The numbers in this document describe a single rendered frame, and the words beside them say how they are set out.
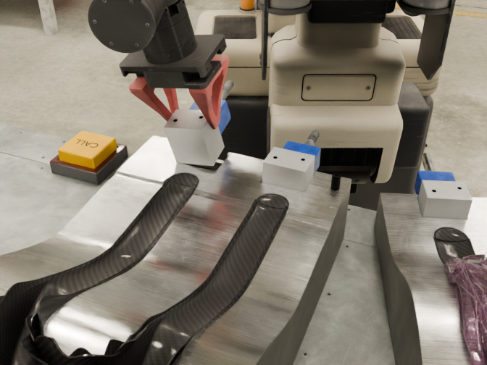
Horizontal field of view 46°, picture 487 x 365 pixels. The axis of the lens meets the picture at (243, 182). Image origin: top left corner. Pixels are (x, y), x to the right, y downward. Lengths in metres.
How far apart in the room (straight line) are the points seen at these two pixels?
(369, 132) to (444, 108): 1.88
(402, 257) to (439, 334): 0.14
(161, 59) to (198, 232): 0.18
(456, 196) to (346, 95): 0.37
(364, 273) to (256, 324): 0.23
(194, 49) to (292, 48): 0.39
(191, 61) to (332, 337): 0.32
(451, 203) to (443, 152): 1.83
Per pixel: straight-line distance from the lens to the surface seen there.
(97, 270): 0.55
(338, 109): 0.99
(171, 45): 0.59
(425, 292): 0.54
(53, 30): 3.71
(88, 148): 0.84
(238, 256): 0.57
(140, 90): 0.63
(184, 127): 0.65
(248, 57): 1.23
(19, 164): 0.91
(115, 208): 0.63
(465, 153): 2.53
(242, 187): 0.64
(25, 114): 2.83
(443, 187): 0.69
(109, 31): 0.52
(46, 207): 0.80
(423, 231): 0.67
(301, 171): 0.63
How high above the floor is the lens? 1.27
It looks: 35 degrees down
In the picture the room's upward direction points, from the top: straight up
